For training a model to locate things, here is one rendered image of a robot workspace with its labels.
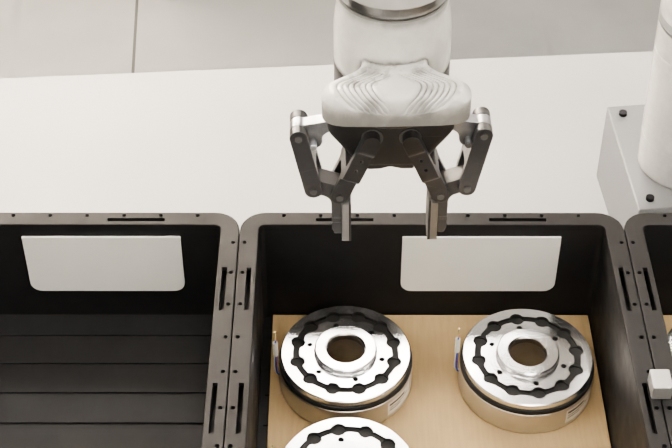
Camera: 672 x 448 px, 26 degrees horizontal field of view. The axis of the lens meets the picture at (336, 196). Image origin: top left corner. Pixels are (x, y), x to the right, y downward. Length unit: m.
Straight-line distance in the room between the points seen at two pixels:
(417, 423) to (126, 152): 0.57
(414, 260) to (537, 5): 1.93
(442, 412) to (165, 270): 0.25
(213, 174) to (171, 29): 1.45
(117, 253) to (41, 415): 0.14
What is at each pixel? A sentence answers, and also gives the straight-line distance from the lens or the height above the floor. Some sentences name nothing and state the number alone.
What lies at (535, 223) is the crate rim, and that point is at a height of 0.93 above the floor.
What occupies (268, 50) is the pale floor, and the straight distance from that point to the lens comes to 2.90.
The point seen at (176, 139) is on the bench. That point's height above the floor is 0.70.
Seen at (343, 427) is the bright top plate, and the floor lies 0.86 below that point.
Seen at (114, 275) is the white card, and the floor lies 0.88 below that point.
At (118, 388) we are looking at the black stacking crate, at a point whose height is 0.83.
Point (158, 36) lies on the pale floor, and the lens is 2.96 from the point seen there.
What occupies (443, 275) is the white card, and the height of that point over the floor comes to 0.88.
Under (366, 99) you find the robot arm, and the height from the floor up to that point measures 1.17.
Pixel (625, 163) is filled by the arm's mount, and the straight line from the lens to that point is 1.44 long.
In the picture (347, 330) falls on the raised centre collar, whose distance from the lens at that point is 1.15.
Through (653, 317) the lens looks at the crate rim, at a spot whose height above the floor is 0.93.
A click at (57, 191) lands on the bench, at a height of 0.70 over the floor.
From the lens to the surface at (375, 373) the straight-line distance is 1.12.
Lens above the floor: 1.70
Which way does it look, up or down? 42 degrees down
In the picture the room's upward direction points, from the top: straight up
